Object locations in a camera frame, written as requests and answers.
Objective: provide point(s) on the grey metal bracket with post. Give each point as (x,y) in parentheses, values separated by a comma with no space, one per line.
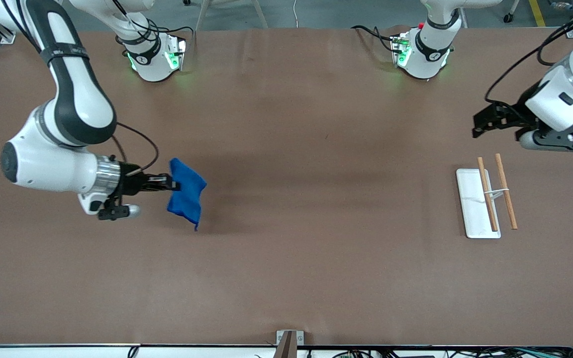
(289,343)

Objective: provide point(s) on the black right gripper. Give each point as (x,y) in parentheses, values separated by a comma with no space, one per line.
(132,182)

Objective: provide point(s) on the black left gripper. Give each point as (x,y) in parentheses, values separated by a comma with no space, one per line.
(519,113)

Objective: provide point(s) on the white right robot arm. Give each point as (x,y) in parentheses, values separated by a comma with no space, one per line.
(43,164)

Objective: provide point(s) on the light wooden stand legs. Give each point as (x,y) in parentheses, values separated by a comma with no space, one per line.
(203,15)

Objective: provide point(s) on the white leg with caster wheel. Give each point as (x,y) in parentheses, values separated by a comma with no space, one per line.
(508,18)

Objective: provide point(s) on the blue cloth towel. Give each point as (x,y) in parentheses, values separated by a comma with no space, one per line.
(187,194)

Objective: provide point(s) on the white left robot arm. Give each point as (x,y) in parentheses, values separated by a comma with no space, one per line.
(560,94)

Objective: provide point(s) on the white rack with wooden bars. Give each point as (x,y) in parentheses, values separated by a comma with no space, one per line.
(473,209)

